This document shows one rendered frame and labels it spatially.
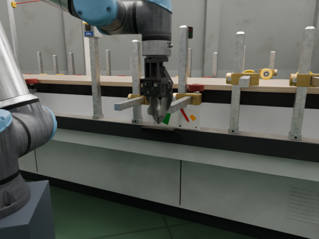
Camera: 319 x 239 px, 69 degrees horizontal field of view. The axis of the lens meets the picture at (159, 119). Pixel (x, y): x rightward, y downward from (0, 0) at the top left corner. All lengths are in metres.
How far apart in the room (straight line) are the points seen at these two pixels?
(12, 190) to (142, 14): 0.62
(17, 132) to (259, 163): 0.97
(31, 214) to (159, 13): 0.66
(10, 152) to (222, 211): 1.19
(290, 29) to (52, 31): 5.14
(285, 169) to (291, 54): 5.51
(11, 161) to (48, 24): 4.36
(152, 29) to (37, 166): 1.78
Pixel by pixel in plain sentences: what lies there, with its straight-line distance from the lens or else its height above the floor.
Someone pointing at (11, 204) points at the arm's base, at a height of 0.63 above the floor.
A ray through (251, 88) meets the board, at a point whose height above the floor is 0.88.
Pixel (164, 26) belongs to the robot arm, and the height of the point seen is 1.11.
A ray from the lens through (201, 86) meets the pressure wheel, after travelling 1.22.
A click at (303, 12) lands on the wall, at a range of 6.79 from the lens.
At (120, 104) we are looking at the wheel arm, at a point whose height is 0.84.
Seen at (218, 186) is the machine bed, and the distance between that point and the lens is 1.48.
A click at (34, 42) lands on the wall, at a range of 5.04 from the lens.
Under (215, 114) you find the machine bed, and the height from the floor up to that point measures 0.73.
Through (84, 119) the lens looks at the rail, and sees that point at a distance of 1.43.
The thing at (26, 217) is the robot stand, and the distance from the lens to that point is 0.78.
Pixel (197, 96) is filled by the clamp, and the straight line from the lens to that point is 1.11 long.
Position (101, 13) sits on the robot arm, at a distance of 0.59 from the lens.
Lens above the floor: 1.00
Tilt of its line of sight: 13 degrees down
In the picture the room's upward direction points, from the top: straight up
